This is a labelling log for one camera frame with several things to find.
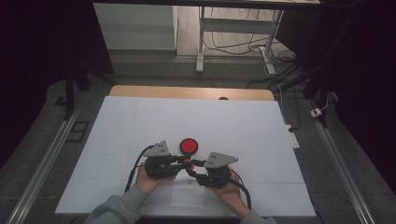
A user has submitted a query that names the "person's left hand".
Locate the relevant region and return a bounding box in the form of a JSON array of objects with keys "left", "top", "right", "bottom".
[{"left": 134, "top": 161, "right": 177, "bottom": 197}]

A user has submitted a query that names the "right hand-held gripper black cable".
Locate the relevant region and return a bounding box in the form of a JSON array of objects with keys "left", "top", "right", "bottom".
[{"left": 228, "top": 169, "right": 253, "bottom": 210}]

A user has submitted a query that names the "hand-held gripper black cable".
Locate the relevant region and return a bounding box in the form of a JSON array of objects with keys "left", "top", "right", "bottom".
[
  {"left": 124, "top": 144, "right": 157, "bottom": 193},
  {"left": 228, "top": 169, "right": 253, "bottom": 210}
]

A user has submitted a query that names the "metal floor rail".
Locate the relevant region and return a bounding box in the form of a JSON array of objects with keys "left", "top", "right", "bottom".
[
  {"left": 6, "top": 105, "right": 86, "bottom": 224},
  {"left": 306, "top": 98, "right": 378, "bottom": 224}
]

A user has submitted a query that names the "white cabinet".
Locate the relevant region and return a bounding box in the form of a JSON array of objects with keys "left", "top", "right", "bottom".
[{"left": 92, "top": 3, "right": 178, "bottom": 51}]

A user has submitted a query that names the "tangle of black floor cables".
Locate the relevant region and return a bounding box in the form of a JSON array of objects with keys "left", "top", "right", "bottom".
[{"left": 204, "top": 7, "right": 297, "bottom": 64}]

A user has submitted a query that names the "large white table cover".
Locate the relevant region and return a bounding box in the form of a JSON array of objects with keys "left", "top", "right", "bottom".
[{"left": 54, "top": 95, "right": 317, "bottom": 217}]

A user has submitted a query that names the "person's right hand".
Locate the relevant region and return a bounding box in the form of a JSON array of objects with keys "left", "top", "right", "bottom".
[{"left": 206, "top": 166, "right": 252, "bottom": 220}]

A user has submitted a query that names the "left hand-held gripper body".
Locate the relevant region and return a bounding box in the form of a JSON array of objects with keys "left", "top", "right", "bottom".
[{"left": 143, "top": 140, "right": 180, "bottom": 180}]

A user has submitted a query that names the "black stand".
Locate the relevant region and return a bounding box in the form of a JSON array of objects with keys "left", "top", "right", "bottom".
[
  {"left": 63, "top": 59, "right": 117, "bottom": 121},
  {"left": 279, "top": 59, "right": 339, "bottom": 129}
]

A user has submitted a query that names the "small orange stamp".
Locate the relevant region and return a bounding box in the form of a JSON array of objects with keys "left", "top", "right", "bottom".
[{"left": 182, "top": 158, "right": 196, "bottom": 172}]

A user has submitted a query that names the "black rectangular floor frame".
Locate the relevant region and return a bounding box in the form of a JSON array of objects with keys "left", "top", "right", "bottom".
[{"left": 65, "top": 120, "right": 90, "bottom": 144}]

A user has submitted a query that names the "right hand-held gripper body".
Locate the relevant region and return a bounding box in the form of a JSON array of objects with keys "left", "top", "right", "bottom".
[{"left": 195, "top": 151, "right": 240, "bottom": 189}]

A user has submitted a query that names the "left hand-held gripper black cable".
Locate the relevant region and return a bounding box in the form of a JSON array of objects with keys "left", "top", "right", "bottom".
[{"left": 124, "top": 144, "right": 157, "bottom": 193}]

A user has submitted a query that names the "white power strip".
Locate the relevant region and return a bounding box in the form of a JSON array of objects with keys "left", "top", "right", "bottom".
[{"left": 284, "top": 124, "right": 301, "bottom": 149}]

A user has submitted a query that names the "white paper sheet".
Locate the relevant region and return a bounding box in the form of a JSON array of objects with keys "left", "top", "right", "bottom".
[{"left": 170, "top": 172, "right": 206, "bottom": 209}]

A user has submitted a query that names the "black cable with plug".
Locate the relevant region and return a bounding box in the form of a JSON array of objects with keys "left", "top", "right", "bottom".
[{"left": 287, "top": 85, "right": 303, "bottom": 133}]

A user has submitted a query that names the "white desk frame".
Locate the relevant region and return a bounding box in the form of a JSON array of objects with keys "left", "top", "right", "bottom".
[{"left": 195, "top": 6, "right": 285, "bottom": 76}]

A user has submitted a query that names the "wooden table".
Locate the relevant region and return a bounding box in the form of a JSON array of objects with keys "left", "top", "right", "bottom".
[{"left": 108, "top": 85, "right": 276, "bottom": 102}]

